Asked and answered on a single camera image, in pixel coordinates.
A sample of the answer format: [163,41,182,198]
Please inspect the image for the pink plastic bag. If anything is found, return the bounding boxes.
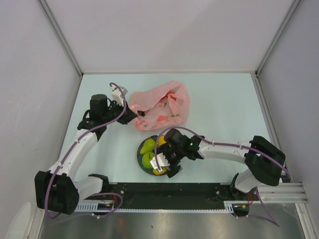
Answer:
[129,81,190,131]

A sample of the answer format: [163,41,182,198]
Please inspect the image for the green fake pear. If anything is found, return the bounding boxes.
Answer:
[140,138,156,155]

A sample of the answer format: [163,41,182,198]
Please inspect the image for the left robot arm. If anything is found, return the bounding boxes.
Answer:
[34,92,136,215]

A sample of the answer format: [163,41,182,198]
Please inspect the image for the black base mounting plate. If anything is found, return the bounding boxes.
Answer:
[82,182,260,210]

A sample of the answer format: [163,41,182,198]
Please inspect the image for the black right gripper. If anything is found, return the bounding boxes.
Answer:
[153,143,185,178]

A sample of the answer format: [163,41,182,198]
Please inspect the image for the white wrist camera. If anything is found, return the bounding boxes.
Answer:
[110,85,128,106]
[151,153,170,171]

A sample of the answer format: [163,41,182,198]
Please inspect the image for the black fake grapes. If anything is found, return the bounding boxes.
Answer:
[138,111,146,117]

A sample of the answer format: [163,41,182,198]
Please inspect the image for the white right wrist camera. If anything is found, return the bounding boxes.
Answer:
[151,153,170,171]

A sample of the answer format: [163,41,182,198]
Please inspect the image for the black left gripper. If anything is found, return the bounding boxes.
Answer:
[102,99,137,124]

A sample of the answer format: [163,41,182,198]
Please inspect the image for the aluminium frame rail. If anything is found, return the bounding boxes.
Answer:
[258,183,308,204]

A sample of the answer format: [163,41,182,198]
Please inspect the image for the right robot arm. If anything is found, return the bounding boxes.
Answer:
[151,127,289,200]

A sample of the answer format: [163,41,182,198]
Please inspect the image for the dark teal ceramic plate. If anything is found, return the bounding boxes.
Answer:
[137,135,170,176]

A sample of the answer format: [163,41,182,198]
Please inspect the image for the yellow fake lemon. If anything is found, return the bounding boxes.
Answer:
[158,135,166,146]

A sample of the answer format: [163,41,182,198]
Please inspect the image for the yellow fake mango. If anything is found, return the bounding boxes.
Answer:
[153,168,166,175]

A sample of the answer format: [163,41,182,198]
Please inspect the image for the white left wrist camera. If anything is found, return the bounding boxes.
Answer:
[110,85,128,106]

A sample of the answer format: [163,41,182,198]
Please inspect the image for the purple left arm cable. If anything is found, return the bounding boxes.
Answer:
[44,82,128,219]

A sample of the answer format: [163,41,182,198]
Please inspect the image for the green fake apple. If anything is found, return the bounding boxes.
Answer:
[142,152,155,169]

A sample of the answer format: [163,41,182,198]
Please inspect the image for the white slotted cable duct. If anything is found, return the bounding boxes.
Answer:
[74,202,99,212]

